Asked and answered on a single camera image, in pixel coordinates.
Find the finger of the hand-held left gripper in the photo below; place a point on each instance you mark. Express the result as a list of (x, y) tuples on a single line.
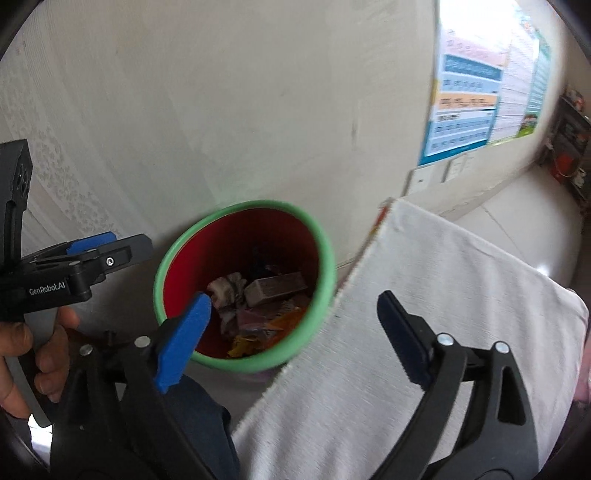
[(134, 249), (92, 242)]

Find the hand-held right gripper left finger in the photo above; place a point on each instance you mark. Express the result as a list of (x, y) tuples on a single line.
[(182, 341)]

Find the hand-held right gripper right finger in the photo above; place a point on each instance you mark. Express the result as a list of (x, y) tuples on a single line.
[(406, 341)]

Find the yellow and white packet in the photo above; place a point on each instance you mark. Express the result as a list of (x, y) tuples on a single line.
[(247, 346)]

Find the printed paper ball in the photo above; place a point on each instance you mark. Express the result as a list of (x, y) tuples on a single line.
[(226, 288)]

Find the purple-pink packet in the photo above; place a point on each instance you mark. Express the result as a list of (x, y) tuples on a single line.
[(256, 319)]

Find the silver milk carton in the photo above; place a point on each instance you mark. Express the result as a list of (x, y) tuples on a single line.
[(277, 288)]

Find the green-rimmed red trash bin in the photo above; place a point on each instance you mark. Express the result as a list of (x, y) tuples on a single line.
[(277, 244)]

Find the person's left hand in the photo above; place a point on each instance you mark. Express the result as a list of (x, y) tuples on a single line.
[(11, 339)]

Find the white table cloth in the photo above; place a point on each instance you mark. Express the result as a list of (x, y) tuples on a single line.
[(438, 277)]

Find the person's leg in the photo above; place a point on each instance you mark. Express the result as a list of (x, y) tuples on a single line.
[(203, 424)]

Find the pink bedsheet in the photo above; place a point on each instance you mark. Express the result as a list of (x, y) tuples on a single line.
[(584, 369)]

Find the red bucket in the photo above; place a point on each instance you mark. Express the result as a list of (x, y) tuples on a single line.
[(565, 165)]

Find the dark storage shelf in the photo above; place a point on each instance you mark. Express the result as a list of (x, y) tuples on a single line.
[(572, 129)]

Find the small white wall plate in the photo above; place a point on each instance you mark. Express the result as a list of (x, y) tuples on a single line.
[(422, 180)]

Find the white wall socket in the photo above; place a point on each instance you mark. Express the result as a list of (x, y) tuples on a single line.
[(451, 170), (461, 166)]

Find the large letter wall poster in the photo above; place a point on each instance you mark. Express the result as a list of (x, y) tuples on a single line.
[(461, 92)]

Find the pale table wall poster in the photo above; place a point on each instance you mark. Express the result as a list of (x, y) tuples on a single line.
[(515, 92)]

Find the green-bordered wall poster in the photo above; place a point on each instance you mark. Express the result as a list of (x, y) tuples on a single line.
[(538, 92)]

